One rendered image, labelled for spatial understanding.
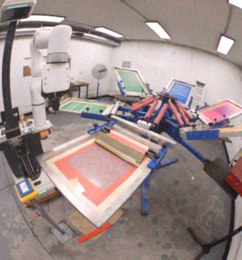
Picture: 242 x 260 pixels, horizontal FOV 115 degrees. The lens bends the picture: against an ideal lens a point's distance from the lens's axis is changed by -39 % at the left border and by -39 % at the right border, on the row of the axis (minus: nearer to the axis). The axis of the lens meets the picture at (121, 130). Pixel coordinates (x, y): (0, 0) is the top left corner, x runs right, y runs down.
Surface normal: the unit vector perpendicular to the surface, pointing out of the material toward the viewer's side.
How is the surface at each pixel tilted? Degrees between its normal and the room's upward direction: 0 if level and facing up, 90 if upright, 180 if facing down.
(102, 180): 0
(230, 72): 90
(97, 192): 0
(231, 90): 90
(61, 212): 0
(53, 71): 91
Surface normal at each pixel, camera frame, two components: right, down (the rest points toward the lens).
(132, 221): 0.14, -0.87
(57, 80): 0.73, 0.46
